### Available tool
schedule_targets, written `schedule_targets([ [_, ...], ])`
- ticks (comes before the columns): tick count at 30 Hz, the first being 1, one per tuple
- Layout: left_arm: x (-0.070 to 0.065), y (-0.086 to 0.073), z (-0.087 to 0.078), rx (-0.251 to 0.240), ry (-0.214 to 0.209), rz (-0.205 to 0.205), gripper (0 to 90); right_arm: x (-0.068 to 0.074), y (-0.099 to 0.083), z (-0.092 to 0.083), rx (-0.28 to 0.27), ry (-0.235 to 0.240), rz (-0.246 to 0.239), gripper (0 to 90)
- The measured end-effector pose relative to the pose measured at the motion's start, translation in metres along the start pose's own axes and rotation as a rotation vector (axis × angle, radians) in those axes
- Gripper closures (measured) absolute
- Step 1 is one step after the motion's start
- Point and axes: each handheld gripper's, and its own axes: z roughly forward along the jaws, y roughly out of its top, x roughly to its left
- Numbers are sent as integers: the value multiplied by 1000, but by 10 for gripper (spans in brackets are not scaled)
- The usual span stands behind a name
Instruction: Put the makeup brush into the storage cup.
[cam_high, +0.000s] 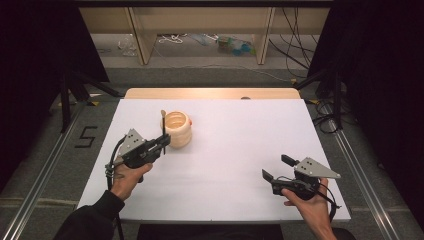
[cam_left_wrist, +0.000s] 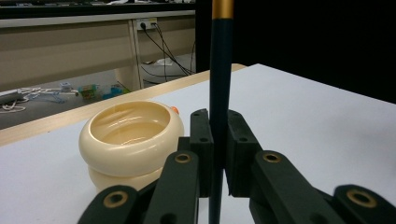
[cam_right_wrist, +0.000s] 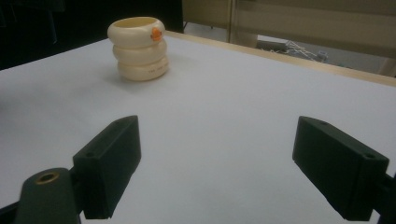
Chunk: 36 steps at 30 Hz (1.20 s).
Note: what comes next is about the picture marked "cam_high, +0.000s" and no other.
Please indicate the wooden table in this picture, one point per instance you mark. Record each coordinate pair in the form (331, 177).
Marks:
(200, 93)

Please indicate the person's left hand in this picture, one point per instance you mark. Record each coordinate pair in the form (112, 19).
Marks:
(128, 181)

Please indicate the wooden shelf unit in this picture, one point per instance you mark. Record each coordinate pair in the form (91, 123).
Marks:
(140, 36)

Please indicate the black curtain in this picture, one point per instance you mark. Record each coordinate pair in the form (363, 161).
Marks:
(383, 66)
(33, 50)

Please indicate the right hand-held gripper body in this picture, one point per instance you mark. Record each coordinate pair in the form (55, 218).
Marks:
(311, 170)

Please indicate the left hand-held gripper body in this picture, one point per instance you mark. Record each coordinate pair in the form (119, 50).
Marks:
(133, 146)

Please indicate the aluminium floor rail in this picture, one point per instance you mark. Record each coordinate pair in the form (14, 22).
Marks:
(360, 176)
(40, 186)

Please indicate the black tripod stand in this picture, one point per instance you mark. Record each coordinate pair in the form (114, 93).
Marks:
(337, 100)
(65, 100)

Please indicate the colourful plastic packet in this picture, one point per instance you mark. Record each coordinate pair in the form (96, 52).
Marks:
(235, 46)

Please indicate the cream ribbed brush holder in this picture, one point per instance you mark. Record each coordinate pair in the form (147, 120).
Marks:
(178, 133)

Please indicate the person's right hand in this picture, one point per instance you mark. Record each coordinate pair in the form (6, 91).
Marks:
(308, 210)

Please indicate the white board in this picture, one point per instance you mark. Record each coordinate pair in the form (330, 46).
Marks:
(233, 133)

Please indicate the clear plastic bag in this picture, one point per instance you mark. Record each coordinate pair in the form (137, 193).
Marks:
(128, 45)

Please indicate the dark table grommet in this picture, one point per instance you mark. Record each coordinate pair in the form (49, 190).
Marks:
(245, 98)

